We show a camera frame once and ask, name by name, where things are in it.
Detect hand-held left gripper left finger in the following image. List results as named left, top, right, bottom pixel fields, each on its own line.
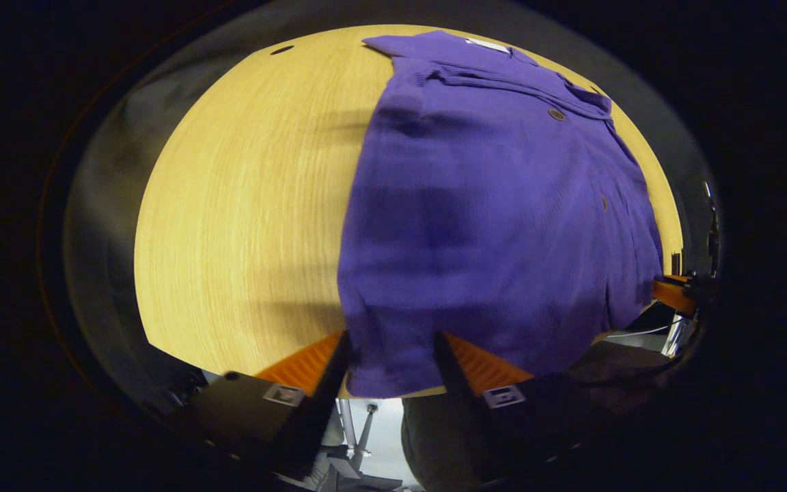
left=191, top=330, right=352, bottom=479

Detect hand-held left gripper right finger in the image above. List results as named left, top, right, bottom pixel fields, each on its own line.
left=431, top=331, right=600, bottom=484

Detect purple shirt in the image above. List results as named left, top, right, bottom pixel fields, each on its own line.
left=336, top=29, right=665, bottom=400

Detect metal table leg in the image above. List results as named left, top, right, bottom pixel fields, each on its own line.
left=325, top=398, right=401, bottom=492
left=662, top=316, right=689, bottom=357

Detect person's dark trousers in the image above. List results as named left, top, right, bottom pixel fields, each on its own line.
left=400, top=338, right=681, bottom=492

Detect white cable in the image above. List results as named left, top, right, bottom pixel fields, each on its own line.
left=605, top=325, right=672, bottom=338

